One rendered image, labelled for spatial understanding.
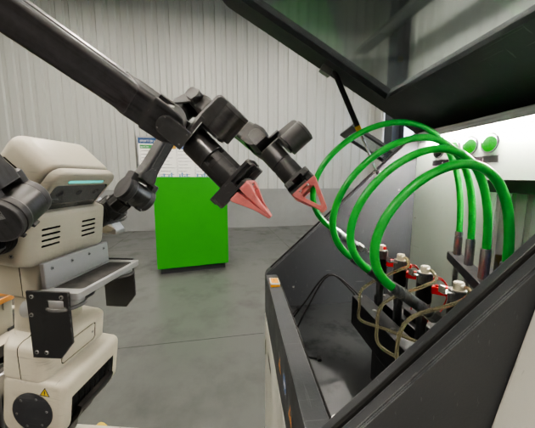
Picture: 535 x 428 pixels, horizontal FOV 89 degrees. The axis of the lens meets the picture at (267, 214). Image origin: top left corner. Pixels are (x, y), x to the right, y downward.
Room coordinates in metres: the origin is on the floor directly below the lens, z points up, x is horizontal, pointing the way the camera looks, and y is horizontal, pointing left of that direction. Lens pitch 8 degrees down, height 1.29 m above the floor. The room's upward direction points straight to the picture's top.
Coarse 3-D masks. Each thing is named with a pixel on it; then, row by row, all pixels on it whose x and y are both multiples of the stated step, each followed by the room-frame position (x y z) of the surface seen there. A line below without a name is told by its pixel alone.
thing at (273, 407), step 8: (272, 352) 0.74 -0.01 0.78; (272, 360) 0.73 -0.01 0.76; (272, 368) 0.73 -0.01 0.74; (272, 376) 0.73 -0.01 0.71; (272, 384) 0.73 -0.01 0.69; (272, 392) 0.73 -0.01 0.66; (272, 400) 0.73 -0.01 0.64; (280, 400) 0.57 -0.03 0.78; (272, 408) 0.73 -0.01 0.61; (280, 408) 0.56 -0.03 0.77; (272, 416) 0.73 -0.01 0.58; (280, 416) 0.56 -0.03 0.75; (272, 424) 0.73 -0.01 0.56; (280, 424) 0.56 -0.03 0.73
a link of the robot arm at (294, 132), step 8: (256, 128) 0.72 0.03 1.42; (288, 128) 0.70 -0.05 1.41; (296, 128) 0.67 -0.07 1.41; (304, 128) 0.67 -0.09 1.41; (248, 136) 0.72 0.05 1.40; (256, 136) 0.70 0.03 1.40; (264, 136) 0.69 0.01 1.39; (272, 136) 0.70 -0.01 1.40; (280, 136) 0.70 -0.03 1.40; (288, 136) 0.67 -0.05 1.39; (296, 136) 0.66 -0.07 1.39; (304, 136) 0.67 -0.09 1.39; (312, 136) 0.68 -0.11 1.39; (256, 144) 0.69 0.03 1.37; (264, 144) 0.70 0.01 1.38; (280, 144) 0.73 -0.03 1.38; (288, 144) 0.67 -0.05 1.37; (296, 144) 0.67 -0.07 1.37; (304, 144) 0.68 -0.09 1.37; (296, 152) 0.68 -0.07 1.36
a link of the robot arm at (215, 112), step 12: (216, 96) 0.51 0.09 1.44; (216, 108) 0.49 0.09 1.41; (228, 108) 0.49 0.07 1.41; (168, 120) 0.46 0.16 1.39; (204, 120) 0.49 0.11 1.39; (216, 120) 0.49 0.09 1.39; (228, 120) 0.49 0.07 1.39; (240, 120) 0.50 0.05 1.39; (168, 132) 0.47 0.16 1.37; (180, 132) 0.47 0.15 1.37; (192, 132) 0.48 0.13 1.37; (216, 132) 0.49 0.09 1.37; (228, 132) 0.50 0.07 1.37; (180, 144) 0.48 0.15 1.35
